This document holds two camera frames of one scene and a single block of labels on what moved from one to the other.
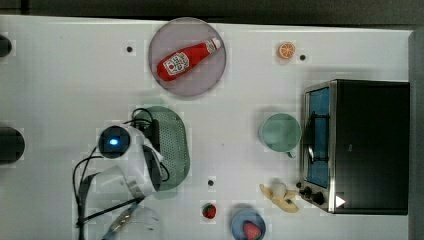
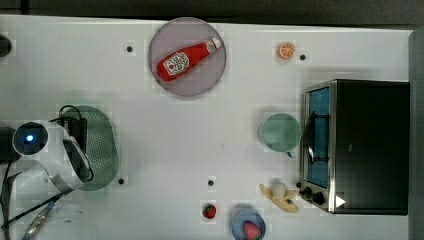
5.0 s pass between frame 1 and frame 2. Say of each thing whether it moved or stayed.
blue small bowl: stayed
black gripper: moved
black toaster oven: stayed
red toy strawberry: stayed
